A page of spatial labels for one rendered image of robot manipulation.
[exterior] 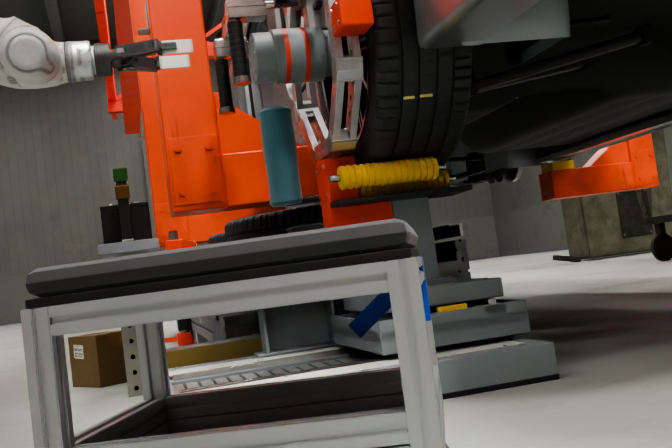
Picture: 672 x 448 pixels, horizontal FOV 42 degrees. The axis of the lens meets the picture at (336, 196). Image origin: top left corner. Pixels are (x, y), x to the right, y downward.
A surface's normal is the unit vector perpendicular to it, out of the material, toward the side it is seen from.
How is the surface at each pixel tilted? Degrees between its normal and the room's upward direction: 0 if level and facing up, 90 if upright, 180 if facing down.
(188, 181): 90
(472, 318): 90
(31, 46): 105
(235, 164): 90
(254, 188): 90
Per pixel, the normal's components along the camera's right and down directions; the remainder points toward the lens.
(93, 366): -0.73, 0.04
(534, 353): 0.22, -0.11
